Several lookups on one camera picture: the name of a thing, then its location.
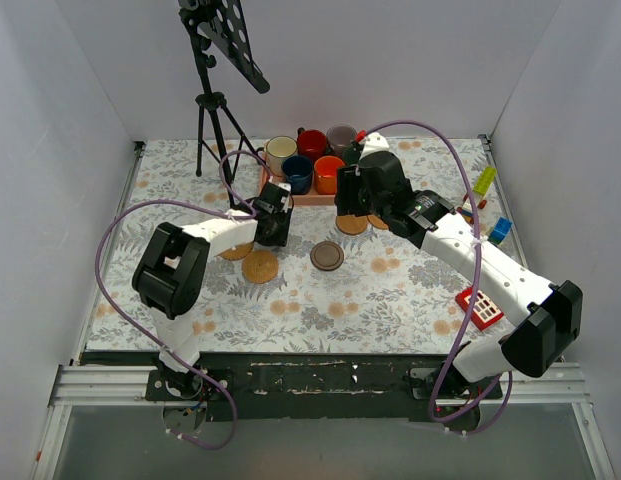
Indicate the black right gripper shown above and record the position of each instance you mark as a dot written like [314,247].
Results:
[346,190]

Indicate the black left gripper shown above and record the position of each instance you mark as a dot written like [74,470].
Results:
[272,232]

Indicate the light wooden coaster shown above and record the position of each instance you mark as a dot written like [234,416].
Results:
[351,224]
[376,222]

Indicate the woven cork coaster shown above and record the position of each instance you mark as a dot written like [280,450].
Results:
[260,266]
[238,252]

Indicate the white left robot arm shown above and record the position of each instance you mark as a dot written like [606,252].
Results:
[170,274]

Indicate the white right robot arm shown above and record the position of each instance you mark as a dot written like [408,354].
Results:
[546,317]

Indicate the dark wooden coaster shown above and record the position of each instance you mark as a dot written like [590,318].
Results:
[326,256]

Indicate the pink serving tray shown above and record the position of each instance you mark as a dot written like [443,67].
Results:
[312,198]

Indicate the orange mug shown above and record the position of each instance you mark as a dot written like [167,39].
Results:
[325,174]

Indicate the dark green mug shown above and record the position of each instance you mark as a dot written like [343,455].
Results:
[351,155]

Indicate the dark blue mug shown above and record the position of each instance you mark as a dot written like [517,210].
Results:
[298,172]

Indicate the cream enamel mug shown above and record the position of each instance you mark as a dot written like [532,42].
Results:
[276,150]

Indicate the grey lilac mug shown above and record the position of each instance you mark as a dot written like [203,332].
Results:
[339,137]

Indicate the red mug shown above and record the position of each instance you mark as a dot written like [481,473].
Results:
[312,144]

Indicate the toy brick car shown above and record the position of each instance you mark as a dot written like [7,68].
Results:
[479,192]

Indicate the blue green toy bricks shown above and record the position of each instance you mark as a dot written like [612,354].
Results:
[500,231]

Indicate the red toy brick window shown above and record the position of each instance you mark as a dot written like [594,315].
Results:
[485,312]

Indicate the black music stand tripod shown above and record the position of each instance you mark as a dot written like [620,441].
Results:
[219,24]

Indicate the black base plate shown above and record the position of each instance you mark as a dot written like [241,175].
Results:
[259,386]

